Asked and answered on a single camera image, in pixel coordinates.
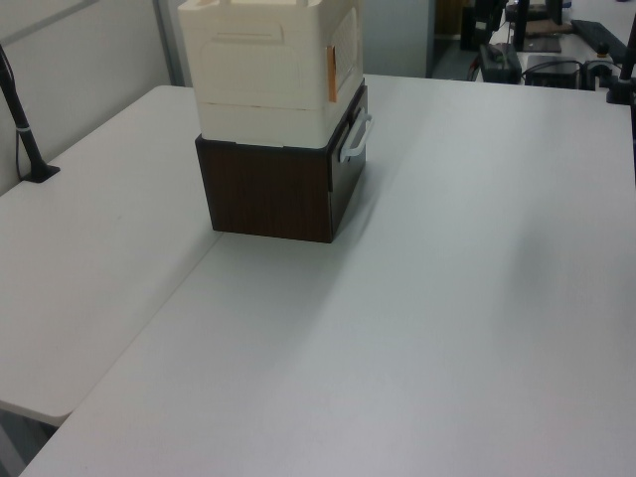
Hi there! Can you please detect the white drawer handle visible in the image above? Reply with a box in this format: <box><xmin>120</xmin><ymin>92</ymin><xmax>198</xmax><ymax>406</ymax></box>
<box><xmin>336</xmin><ymin>112</ymin><xmax>374</xmax><ymax>164</ymax></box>

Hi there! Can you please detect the cream tray underneath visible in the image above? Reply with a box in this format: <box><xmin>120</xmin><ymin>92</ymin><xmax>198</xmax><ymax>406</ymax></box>
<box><xmin>325</xmin><ymin>4</ymin><xmax>363</xmax><ymax>103</ymax></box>

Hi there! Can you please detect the orange tape strip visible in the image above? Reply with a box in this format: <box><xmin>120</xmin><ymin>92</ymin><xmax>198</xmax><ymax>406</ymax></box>
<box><xmin>325</xmin><ymin>44</ymin><xmax>341</xmax><ymax>104</ymax></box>

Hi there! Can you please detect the black clamp pole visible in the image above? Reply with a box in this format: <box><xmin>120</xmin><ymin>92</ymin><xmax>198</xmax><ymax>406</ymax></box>
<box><xmin>603</xmin><ymin>0</ymin><xmax>636</xmax><ymax>105</ymax></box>

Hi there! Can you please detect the black computer tower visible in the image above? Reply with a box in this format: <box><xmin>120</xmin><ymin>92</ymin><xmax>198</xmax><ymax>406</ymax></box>
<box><xmin>459</xmin><ymin>4</ymin><xmax>479</xmax><ymax>52</ymax></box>

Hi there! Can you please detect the grey partition panel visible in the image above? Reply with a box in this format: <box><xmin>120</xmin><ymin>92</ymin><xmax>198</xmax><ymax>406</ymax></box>
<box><xmin>361</xmin><ymin>0</ymin><xmax>434</xmax><ymax>80</ymax></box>

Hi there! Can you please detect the cream plastic serving tray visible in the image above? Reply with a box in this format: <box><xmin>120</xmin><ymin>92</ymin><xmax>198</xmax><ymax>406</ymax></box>
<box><xmin>177</xmin><ymin>0</ymin><xmax>367</xmax><ymax>149</ymax></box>

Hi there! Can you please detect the black device with green mark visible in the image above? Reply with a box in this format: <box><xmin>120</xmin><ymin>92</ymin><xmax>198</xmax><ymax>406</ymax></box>
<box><xmin>478</xmin><ymin>43</ymin><xmax>523</xmax><ymax>83</ymax></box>

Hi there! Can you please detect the dark brown wooden drawer box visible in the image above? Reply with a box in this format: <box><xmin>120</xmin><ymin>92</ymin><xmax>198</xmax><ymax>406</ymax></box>
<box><xmin>195</xmin><ymin>77</ymin><xmax>372</xmax><ymax>244</ymax></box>

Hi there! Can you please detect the black monitor stand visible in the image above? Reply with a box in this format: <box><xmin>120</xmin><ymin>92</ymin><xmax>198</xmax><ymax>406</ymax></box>
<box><xmin>510</xmin><ymin>0</ymin><xmax>562</xmax><ymax>54</ymax></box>

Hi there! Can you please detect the brown flat object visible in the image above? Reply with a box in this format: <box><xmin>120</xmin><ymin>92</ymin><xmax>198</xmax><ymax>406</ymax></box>
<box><xmin>525</xmin><ymin>18</ymin><xmax>573</xmax><ymax>37</ymax></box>

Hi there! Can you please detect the black rectangular box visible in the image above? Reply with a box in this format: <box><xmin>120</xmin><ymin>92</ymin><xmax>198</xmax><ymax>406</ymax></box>
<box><xmin>524</xmin><ymin>59</ymin><xmax>582</xmax><ymax>88</ymax></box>

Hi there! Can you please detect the dark brown drawer front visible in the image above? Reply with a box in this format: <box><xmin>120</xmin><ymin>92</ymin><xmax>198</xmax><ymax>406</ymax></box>
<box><xmin>328</xmin><ymin>83</ymin><xmax>372</xmax><ymax>236</ymax></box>

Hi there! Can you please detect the black camera stand pole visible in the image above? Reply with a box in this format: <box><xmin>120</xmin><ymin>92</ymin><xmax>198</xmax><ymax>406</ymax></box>
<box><xmin>0</xmin><ymin>44</ymin><xmax>49</xmax><ymax>173</ymax></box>

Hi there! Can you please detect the black stand base plate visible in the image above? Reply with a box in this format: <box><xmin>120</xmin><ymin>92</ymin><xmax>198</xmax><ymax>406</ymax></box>
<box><xmin>23</xmin><ymin>163</ymin><xmax>62</xmax><ymax>185</ymax></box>

